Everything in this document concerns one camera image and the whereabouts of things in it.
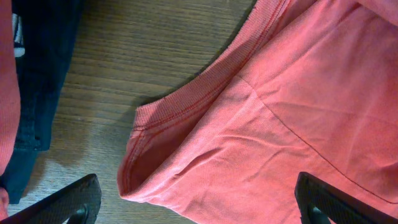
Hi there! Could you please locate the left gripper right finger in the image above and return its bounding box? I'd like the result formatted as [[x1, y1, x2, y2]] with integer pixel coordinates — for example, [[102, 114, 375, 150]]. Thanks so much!
[[295, 172, 397, 224]]

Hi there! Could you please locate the folded navy blue garment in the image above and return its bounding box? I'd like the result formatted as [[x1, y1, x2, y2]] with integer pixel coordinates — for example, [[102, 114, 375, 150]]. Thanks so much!
[[1, 0, 84, 204]]

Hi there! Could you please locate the folded red soccer shirt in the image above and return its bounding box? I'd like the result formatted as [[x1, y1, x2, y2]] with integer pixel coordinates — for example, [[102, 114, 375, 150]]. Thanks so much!
[[0, 0, 25, 220]]

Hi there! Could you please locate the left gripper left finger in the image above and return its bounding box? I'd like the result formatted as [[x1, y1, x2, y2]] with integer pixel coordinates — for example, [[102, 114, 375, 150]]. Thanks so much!
[[1, 174, 101, 224]]

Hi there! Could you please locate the salmon red t-shirt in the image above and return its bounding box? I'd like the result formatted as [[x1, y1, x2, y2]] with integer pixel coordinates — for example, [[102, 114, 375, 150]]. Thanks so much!
[[117, 0, 397, 223]]

